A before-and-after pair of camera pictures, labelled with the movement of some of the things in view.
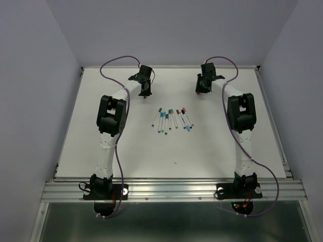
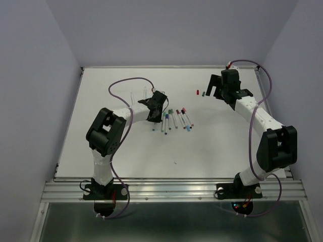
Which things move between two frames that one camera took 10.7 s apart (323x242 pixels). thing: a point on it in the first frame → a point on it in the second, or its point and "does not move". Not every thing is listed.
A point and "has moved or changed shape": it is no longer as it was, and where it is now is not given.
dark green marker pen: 160,110 has moved or changed shape
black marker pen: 186,119 does not move
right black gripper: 198,88 → 215,80
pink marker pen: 184,110 does not move
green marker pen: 169,117 does not move
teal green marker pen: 164,119 does not move
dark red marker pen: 178,113 does not move
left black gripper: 147,93 → 158,119
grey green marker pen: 174,117 does not move
